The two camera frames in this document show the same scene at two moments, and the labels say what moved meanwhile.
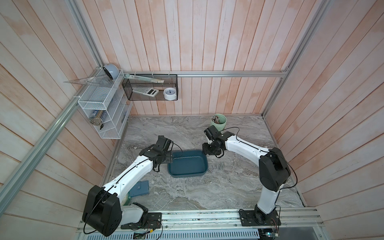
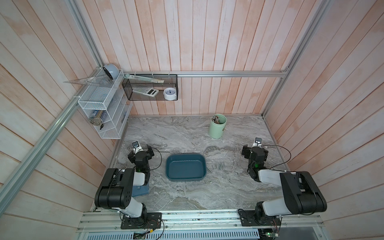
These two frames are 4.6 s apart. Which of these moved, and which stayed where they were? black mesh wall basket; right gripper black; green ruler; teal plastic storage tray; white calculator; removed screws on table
Moved: teal plastic storage tray; right gripper black
Stayed: removed screws on table; white calculator; black mesh wall basket; green ruler
